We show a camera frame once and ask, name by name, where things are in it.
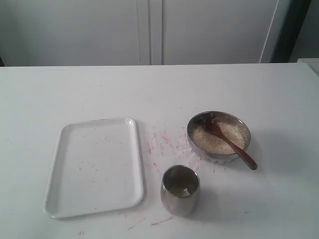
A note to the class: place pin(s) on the steel bowl of rice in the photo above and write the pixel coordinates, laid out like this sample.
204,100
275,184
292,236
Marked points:
211,148

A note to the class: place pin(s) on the stainless steel cup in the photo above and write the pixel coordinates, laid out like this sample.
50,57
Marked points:
180,190

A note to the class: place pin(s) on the white rectangular plastic tray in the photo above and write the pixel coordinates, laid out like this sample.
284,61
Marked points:
97,167

